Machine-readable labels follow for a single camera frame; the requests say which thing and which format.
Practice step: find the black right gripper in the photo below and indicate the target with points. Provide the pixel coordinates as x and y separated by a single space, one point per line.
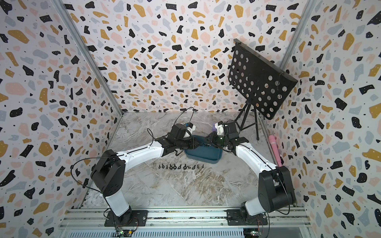
212 138

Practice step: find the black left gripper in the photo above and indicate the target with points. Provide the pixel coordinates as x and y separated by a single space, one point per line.
193 143

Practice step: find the teal plastic storage box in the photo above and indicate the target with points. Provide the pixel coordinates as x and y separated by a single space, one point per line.
205 152

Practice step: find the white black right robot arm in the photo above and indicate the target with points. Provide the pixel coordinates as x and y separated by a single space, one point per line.
275 189

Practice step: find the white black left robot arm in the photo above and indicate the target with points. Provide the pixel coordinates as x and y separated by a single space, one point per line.
108 174

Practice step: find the purple rabbit figurine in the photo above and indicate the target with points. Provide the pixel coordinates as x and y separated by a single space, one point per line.
213 128

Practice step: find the pink cylindrical bottle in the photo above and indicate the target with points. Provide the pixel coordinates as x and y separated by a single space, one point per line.
274 147

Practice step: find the black music stand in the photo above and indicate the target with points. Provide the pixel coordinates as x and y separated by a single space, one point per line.
263 85

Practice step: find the aluminium corner profile right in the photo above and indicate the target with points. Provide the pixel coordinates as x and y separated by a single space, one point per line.
297 34

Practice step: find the aluminium corner profile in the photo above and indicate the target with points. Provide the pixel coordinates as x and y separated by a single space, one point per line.
67 20
297 34

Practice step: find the aluminium corner profile left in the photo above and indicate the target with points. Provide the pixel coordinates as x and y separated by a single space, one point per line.
67 20

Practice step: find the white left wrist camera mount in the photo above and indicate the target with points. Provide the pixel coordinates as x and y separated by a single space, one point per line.
190 128

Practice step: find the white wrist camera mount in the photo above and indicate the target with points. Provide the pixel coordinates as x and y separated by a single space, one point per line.
190 128
221 128

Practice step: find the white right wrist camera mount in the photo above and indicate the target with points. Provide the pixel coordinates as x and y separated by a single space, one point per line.
221 128

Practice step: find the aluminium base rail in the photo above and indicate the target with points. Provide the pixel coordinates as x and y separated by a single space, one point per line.
186 222

